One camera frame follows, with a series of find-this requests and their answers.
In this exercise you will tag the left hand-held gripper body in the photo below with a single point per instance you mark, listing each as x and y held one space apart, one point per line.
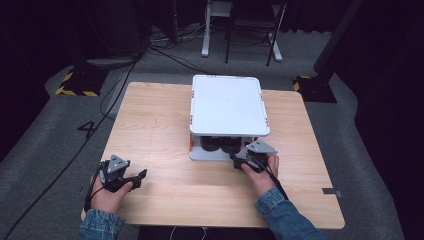
115 173

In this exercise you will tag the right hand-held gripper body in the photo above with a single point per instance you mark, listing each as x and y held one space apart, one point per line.
258 155

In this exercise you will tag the black shoe with green label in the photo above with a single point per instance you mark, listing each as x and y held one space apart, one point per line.
231 144

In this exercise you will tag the white shoe rack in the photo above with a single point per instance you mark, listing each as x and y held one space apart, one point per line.
228 105

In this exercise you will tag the person's right hand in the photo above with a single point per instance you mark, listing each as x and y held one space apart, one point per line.
261 180

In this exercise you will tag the person's left hand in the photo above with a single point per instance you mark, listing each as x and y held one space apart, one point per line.
108 200

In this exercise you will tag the grey tape strip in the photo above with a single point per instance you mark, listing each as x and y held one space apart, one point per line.
331 192

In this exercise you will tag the black yellow striped stand base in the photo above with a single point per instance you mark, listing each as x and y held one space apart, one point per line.
316 90
80 83

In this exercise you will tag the grey flat floor plate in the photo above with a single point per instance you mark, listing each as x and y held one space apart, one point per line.
110 62

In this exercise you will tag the white metal stand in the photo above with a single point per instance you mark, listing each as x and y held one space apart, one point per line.
206 40

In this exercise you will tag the black folding chair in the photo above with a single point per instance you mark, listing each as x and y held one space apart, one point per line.
253 23

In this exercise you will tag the black slanted pole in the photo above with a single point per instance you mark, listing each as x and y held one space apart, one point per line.
336 36

